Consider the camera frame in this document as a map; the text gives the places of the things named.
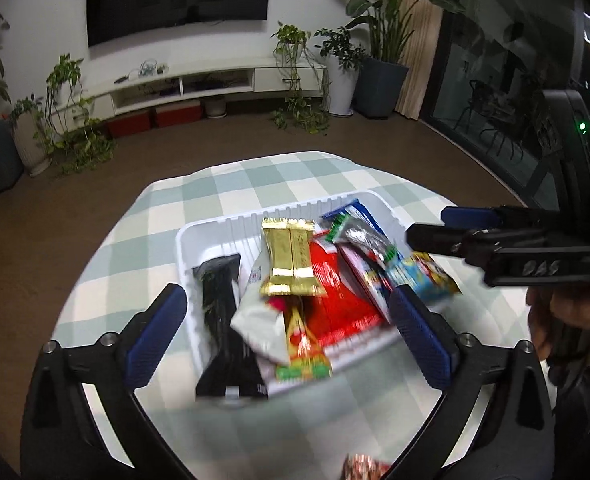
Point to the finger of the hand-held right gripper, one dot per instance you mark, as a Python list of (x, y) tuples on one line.
[(470, 216), (440, 239)]

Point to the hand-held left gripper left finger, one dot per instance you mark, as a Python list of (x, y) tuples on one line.
[(155, 340)]

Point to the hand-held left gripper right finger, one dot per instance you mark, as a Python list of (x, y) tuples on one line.
[(425, 340)]

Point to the colourful cartoon snack packet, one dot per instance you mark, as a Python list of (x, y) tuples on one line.
[(420, 275)]

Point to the black snack packet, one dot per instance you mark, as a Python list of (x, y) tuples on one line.
[(222, 310)]

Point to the green striped snack packet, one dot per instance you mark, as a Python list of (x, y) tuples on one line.
[(360, 237)]

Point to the thin red snack packet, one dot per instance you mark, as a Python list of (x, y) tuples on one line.
[(367, 275)]

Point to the red snack bag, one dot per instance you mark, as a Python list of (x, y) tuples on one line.
[(345, 305)]

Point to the white snack packet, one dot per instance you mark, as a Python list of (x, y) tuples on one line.
[(260, 320)]

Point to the white plastic tray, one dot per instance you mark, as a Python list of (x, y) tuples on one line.
[(210, 235)]

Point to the orange and green snack packet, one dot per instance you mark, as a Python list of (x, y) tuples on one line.
[(302, 350)]

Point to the red patterned snack packet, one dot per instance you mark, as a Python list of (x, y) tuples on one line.
[(365, 467)]

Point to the gold snack packet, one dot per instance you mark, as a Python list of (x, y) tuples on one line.
[(292, 255)]

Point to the person's right hand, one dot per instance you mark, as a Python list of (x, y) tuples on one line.
[(540, 320)]

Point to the blue snack packet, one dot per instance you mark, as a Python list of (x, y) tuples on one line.
[(362, 210)]

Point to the large-leaf plant in dark pot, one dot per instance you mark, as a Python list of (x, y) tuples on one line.
[(380, 85)]

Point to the glass sliding door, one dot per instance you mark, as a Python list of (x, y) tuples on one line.
[(500, 60)]

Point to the bushy plant in white pot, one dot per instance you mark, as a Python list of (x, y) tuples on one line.
[(342, 90)]

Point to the beige curtain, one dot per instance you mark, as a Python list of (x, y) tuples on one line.
[(420, 40)]

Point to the hanging vine plant on cabinet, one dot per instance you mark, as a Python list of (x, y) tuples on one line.
[(295, 110)]

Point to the trailing green vine plant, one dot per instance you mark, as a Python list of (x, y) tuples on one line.
[(82, 135)]

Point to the red storage box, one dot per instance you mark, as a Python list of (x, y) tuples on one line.
[(177, 114)]

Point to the small plant in white pot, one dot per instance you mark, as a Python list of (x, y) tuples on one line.
[(30, 145)]

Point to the small white pot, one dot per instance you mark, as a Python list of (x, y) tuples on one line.
[(216, 106)]

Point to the white television cabinet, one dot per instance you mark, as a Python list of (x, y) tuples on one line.
[(235, 77)]

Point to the small clutter on cabinet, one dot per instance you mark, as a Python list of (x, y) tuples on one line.
[(142, 71)]

